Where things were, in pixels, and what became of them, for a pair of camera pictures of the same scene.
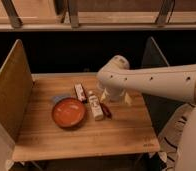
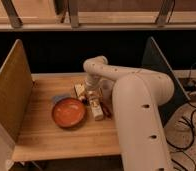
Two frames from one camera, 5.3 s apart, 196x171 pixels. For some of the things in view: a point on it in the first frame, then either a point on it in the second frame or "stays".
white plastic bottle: (96, 106) stays
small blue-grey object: (58, 98) stays
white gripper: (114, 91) to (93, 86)
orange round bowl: (68, 112) stays
